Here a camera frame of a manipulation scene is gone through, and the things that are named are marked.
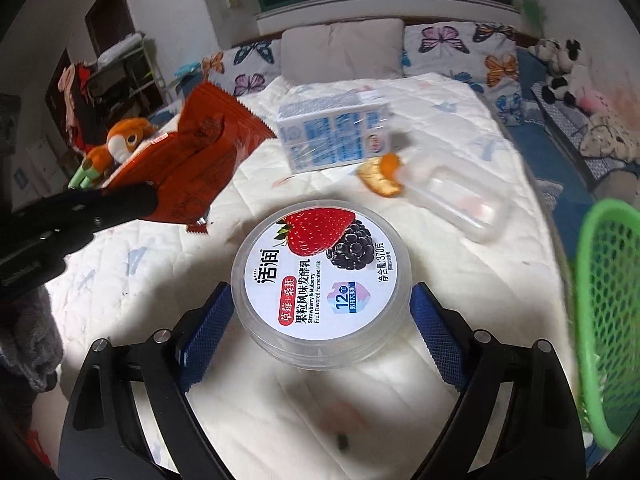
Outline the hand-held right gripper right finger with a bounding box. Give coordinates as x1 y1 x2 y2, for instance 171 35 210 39
410 282 586 480

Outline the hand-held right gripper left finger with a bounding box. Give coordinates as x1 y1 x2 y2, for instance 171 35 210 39
64 281 236 480

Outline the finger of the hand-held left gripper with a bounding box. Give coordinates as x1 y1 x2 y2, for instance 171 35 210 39
60 182 160 241

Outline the orange snack wrapper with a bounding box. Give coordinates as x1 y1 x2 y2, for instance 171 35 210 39
102 81 278 235

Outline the strawberry yogurt tub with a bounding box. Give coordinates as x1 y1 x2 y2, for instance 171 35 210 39
231 200 411 367

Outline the green plastic basket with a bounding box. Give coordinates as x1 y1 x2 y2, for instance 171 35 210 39
572 198 640 453

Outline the person's left forearm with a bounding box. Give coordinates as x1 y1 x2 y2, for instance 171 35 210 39
0 285 63 393

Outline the orange plush toy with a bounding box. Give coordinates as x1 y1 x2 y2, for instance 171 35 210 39
67 117 156 191

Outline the white quilted blanket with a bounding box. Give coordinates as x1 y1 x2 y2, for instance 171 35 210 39
45 72 591 480

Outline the red hanging garment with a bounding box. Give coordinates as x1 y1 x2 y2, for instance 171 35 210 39
57 60 96 151

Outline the metal shelf rack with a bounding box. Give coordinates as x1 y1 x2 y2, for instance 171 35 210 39
87 35 166 111

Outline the clear plastic tray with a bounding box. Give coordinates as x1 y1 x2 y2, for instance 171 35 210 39
400 156 512 245

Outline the orange filled cookie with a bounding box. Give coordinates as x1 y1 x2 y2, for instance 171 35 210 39
356 154 405 198

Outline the small butterfly print pillow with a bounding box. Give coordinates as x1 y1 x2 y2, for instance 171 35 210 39
201 40 283 98

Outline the dark wooden door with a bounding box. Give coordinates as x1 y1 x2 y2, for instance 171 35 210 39
85 0 136 58

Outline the blue white milk carton pack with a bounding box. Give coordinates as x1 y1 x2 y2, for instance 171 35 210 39
276 87 392 173

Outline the spotted plush toy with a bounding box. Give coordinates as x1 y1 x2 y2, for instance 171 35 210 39
580 110 640 161

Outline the plain grey pillow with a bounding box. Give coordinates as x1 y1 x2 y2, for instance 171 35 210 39
280 19 405 81

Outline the large butterfly print pillow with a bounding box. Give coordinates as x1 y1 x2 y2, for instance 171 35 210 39
402 21 523 128

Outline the pink plush toy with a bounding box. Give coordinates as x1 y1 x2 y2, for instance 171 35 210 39
580 87 616 113

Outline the black and white plush toy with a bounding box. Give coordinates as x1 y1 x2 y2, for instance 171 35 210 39
527 39 593 106

